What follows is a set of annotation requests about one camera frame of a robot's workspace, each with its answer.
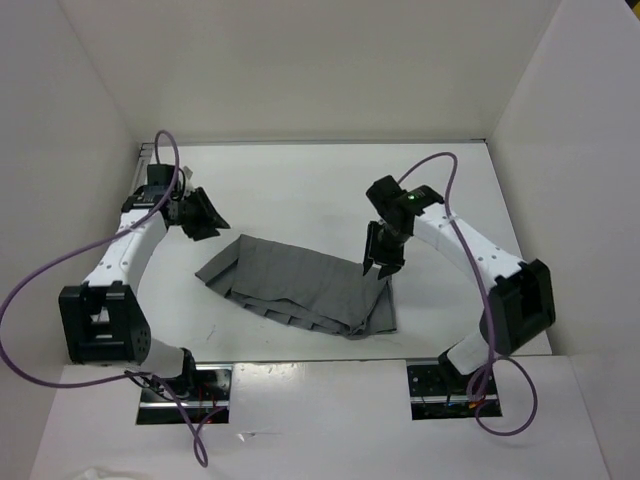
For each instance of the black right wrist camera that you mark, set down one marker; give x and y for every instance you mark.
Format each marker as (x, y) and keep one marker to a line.
(383, 192)

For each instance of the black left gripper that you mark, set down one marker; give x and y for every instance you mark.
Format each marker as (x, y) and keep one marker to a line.
(207, 212)

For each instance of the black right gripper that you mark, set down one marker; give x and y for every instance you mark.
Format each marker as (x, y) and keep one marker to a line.
(391, 261)

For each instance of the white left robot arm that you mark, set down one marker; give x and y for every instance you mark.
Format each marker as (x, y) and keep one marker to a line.
(102, 319)

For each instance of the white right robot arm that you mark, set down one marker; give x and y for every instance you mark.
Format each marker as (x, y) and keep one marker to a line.
(517, 295)

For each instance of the grey pleated skirt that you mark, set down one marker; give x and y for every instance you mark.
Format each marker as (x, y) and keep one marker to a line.
(302, 288)

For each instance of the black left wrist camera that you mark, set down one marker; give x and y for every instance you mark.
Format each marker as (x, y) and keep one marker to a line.
(160, 177)

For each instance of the white crumpled cloth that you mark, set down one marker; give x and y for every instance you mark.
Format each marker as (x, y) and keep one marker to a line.
(100, 473)

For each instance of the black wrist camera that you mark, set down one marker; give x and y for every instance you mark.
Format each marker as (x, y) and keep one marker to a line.
(160, 177)
(383, 192)

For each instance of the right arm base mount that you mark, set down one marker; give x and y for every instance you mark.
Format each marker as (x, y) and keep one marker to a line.
(435, 396)

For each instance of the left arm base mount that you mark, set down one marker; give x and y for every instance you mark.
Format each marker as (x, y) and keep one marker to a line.
(207, 402)

